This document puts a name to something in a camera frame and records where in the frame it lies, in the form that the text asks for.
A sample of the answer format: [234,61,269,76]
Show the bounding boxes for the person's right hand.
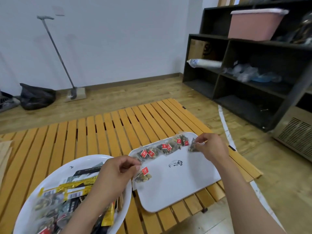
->
[195,133,231,166]

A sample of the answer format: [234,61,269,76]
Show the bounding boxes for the person's left hand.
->
[91,155,142,207]

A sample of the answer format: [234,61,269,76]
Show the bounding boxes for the red tag tea bag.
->
[188,138,205,153]
[133,166,152,184]

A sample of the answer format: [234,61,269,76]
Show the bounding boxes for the bunch of tan rubber bands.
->
[114,194,125,212]

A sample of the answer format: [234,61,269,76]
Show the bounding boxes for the pile of black coffee sticks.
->
[66,197,108,234]

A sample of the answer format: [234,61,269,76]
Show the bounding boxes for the row of tea bags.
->
[135,134,190,163]

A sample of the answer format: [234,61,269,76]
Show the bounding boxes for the white plastic tray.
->
[128,132,222,214]

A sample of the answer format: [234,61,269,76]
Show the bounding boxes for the person's left forearm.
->
[59,197,117,234]

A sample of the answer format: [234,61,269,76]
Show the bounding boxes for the person's right forearm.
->
[215,154,287,234]

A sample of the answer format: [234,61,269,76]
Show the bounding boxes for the white floor tape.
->
[217,104,286,232]

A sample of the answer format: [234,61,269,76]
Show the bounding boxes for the white round bowl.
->
[13,154,132,234]

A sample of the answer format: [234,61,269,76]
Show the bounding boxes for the black shelf unit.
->
[182,0,312,133]

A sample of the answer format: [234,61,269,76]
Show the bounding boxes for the sleeve of white paper cups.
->
[186,58,223,69]

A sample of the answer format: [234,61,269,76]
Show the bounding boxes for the brown cardboard box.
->
[188,39,213,61]

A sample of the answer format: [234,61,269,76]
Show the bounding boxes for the small black garbage bag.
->
[19,83,57,111]

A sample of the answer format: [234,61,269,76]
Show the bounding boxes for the stack of brown envelopes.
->
[0,140,14,183]

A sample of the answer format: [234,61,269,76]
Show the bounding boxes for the pink storage bin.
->
[227,8,290,42]

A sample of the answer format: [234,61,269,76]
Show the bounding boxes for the wooden boards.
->
[217,0,242,7]

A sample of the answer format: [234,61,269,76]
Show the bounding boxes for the long-handled beige dustpan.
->
[36,15,87,103]

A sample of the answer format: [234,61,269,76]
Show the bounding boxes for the grey long-handled broom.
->
[0,91,20,113]

